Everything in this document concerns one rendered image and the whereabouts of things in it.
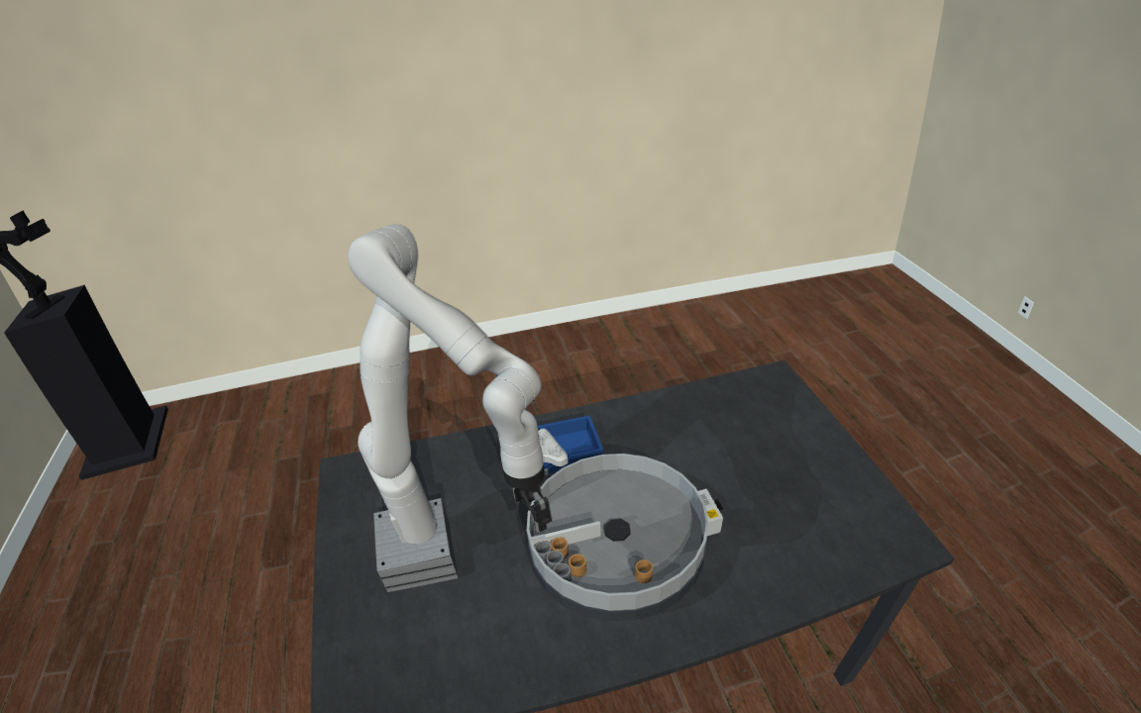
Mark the blue crate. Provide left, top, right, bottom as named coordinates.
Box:
left=539, top=416, right=604, bottom=475

